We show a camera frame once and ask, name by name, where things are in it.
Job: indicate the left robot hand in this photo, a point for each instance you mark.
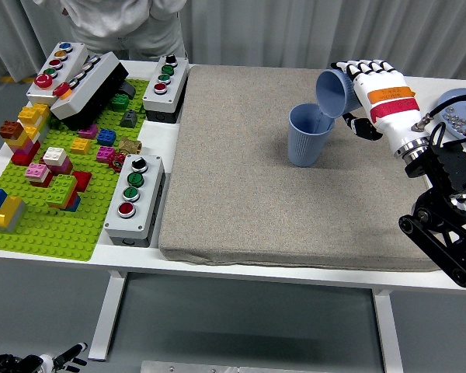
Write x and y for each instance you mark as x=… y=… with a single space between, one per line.
x=42 y=363

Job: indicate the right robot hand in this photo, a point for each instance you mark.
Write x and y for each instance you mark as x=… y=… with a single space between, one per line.
x=388 y=101

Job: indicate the blue ribbed plastic cup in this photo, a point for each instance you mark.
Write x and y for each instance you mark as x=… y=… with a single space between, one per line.
x=330 y=93
x=307 y=147

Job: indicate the blue plate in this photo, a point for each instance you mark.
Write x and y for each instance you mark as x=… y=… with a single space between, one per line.
x=462 y=110

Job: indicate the white table leg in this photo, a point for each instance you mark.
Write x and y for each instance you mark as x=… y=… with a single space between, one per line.
x=106 y=314
x=388 y=330

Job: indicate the green brick baseplate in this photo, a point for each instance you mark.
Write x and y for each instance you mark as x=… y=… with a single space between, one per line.
x=62 y=233

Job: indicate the grey pleated curtain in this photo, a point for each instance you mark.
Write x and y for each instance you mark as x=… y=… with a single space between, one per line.
x=275 y=31

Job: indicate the yellow and grey brick stack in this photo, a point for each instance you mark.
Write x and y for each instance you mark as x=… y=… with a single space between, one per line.
x=5 y=215

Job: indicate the grey four-button control box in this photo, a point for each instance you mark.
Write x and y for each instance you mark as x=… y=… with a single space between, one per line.
x=118 y=225
x=157 y=99

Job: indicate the grey-brown fabric mat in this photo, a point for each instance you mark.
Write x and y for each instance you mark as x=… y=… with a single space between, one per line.
x=237 y=175

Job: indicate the green orange blue brick stack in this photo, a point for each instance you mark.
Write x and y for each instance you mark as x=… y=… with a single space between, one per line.
x=62 y=192

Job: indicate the red toy brick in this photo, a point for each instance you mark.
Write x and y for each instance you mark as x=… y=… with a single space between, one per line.
x=83 y=180

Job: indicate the pink white red brick stack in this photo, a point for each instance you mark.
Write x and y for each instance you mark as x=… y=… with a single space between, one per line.
x=38 y=175

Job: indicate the white and pink brick stack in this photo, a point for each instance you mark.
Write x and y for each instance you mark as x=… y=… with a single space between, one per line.
x=56 y=159

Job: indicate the tall multicolour brick tower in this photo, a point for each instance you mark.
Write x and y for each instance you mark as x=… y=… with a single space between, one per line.
x=25 y=147

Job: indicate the magenta toy brick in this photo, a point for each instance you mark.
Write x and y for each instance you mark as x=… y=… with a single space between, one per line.
x=105 y=154
x=88 y=132

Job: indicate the yellow toy brick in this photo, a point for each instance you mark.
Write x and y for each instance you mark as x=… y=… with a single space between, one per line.
x=80 y=146

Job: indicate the brass valve with red handwheel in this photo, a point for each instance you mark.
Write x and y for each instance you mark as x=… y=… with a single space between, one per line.
x=130 y=146

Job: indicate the blue toy brick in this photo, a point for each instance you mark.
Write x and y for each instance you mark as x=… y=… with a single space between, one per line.
x=106 y=137

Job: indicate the dark grey sloped brick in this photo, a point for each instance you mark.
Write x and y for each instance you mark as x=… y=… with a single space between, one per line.
x=129 y=119

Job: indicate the black curved piece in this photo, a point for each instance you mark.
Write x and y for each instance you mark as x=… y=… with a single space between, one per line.
x=128 y=90

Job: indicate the green toy brick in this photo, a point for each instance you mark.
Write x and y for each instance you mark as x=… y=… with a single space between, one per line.
x=119 y=103

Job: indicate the grey five-button control box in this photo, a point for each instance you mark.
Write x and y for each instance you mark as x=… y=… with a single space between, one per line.
x=42 y=91

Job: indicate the grey tilted control box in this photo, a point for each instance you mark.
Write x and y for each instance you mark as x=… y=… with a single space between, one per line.
x=85 y=93

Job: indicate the person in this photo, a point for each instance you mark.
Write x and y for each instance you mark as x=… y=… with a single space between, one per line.
x=120 y=27

